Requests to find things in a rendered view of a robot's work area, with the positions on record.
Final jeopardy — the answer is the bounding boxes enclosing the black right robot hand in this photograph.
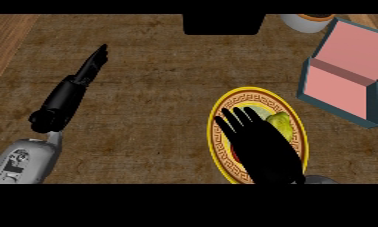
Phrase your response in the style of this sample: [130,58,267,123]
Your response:
[213,106,307,185]

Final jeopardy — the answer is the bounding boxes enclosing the red tomato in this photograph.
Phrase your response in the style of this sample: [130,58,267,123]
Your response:
[229,147,244,165]

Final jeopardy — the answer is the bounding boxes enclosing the yellow rimmed patterned plate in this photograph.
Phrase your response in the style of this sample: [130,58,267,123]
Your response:
[207,86,310,185]

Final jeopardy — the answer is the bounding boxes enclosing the teal box with pink inside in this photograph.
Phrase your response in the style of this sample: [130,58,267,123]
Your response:
[295,16,378,129]

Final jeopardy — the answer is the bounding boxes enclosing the yellow green pear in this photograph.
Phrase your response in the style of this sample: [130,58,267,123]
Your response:
[264,111,295,143]

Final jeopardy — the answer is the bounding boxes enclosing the white pot with orange rim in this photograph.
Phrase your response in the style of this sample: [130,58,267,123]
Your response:
[279,14,337,34]

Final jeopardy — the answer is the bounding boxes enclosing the black appliance block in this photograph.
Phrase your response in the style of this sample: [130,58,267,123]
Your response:
[182,14,266,36]

